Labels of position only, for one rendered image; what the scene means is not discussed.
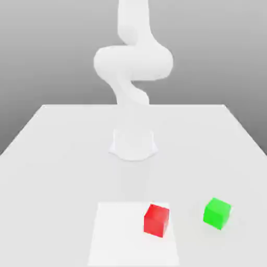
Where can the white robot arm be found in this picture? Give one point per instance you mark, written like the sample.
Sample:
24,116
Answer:
133,62

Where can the small red cube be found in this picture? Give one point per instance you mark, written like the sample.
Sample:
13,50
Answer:
156,220

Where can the small green cube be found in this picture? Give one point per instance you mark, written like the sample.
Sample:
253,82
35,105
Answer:
216,213

